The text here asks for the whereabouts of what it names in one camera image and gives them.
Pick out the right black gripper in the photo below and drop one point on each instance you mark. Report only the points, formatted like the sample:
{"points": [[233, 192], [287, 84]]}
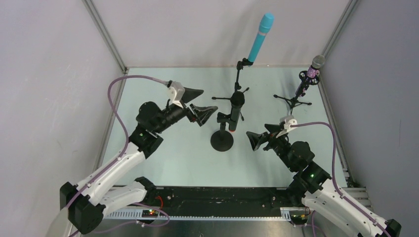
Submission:
{"points": [[268, 140]]}

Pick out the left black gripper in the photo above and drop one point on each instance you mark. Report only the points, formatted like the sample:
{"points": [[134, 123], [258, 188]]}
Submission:
{"points": [[188, 106]]}

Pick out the round base microphone stand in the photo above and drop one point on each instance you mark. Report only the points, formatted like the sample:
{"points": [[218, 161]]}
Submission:
{"points": [[222, 140]]}

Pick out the black microphone orange end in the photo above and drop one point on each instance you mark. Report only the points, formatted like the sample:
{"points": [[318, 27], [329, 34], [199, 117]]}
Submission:
{"points": [[237, 100]]}

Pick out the small tripod clip stand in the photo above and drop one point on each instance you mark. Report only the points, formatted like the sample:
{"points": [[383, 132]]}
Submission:
{"points": [[237, 87]]}

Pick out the tripod shock mount stand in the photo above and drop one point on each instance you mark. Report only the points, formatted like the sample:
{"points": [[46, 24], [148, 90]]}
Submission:
{"points": [[293, 102]]}

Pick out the purple glitter microphone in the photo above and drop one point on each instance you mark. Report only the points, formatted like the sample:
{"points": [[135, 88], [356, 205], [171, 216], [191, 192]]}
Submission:
{"points": [[313, 68]]}

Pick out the blue microphone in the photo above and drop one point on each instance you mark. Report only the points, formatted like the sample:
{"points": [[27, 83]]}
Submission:
{"points": [[264, 28]]}

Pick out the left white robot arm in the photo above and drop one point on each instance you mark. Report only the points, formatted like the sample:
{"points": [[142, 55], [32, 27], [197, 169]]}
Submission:
{"points": [[87, 202]]}

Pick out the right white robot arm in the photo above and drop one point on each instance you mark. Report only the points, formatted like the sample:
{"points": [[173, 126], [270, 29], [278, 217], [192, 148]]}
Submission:
{"points": [[316, 189]]}

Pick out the right electronics board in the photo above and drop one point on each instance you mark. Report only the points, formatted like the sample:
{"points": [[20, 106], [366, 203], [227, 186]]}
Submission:
{"points": [[299, 219]]}

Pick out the electronics board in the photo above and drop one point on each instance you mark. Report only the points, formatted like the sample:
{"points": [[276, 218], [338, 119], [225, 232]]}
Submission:
{"points": [[149, 213], [299, 219]]}

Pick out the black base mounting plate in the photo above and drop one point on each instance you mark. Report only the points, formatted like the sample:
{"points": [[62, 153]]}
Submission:
{"points": [[221, 201]]}

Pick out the left electronics board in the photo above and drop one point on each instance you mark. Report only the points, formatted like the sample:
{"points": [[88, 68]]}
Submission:
{"points": [[149, 213]]}

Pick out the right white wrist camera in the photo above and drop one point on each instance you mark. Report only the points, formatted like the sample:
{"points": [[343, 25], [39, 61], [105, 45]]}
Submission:
{"points": [[289, 124]]}

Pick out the grey slotted cable duct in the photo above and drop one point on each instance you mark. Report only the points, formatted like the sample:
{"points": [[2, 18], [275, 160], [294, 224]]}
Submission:
{"points": [[135, 214]]}

